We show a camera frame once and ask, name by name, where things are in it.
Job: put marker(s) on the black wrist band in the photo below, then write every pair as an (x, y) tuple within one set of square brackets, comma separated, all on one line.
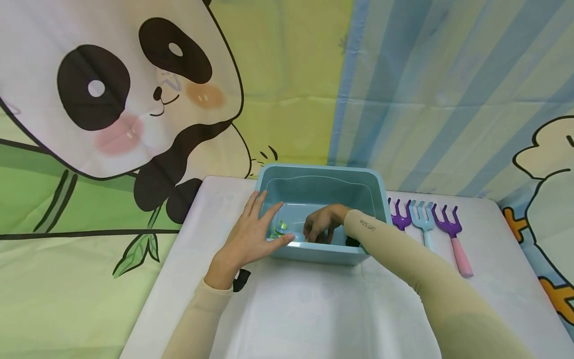
[(241, 279)]

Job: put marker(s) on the person's left forearm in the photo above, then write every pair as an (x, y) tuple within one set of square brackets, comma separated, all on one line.
[(197, 324)]

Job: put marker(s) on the person's left middle finger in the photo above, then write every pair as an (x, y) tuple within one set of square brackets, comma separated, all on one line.
[(260, 205)]

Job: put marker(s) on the person's left index finger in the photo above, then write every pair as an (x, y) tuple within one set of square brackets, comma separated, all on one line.
[(272, 213)]

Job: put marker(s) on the purple toy rake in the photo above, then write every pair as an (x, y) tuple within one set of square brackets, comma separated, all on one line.
[(400, 215)]

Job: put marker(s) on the person's right hand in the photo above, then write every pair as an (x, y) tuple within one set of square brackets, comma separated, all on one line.
[(327, 217)]

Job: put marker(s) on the person's left hand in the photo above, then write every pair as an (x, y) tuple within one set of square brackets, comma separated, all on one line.
[(242, 244)]

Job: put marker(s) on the person's left ring finger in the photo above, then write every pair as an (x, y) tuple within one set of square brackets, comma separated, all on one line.
[(251, 202)]

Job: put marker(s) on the light blue rounded object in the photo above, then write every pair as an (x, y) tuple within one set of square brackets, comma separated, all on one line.
[(297, 236)]

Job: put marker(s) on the person's right fingers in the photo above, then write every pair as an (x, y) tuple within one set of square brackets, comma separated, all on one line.
[(317, 234)]

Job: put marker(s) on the person's left thumb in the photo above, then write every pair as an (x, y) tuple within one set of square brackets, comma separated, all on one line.
[(281, 241)]

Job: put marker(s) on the light blue toy rake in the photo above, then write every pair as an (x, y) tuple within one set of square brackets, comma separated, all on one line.
[(423, 222)]

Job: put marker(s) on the person's right forearm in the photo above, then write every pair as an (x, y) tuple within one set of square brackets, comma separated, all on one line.
[(421, 279)]

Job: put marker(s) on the light blue plastic tub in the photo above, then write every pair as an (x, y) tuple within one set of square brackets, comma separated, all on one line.
[(323, 187)]

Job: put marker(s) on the green shiny object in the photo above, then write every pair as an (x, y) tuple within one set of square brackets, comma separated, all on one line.
[(280, 228)]

